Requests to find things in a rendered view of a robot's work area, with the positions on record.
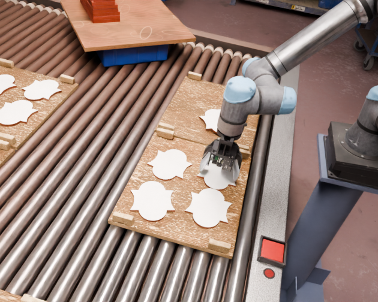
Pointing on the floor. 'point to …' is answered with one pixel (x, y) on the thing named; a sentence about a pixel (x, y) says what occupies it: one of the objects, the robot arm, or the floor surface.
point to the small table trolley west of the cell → (370, 45)
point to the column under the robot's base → (317, 233)
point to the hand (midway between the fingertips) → (218, 172)
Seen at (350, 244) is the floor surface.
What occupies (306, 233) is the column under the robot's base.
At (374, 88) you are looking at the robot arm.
